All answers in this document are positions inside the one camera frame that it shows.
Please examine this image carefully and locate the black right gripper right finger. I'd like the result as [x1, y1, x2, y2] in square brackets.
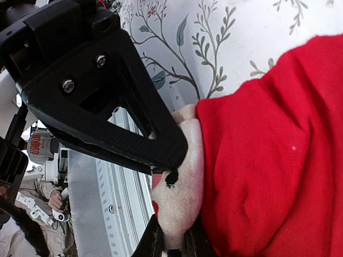
[185, 222, 217, 257]

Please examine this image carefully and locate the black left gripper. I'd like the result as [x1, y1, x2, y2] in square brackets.
[1, 1, 121, 80]

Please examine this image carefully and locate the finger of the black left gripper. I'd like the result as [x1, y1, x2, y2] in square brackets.
[17, 29, 188, 174]

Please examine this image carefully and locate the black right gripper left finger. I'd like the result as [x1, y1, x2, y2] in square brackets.
[132, 214, 163, 257]

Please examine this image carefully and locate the red sock pair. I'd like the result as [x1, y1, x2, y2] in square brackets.
[151, 35, 342, 256]

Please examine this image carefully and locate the person in beige clothes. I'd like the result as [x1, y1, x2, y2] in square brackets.
[1, 179, 78, 256]

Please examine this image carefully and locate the floral white table mat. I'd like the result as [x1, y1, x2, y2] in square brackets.
[113, 0, 342, 111]

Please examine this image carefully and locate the aluminium front rail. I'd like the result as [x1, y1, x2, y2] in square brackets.
[68, 149, 154, 256]

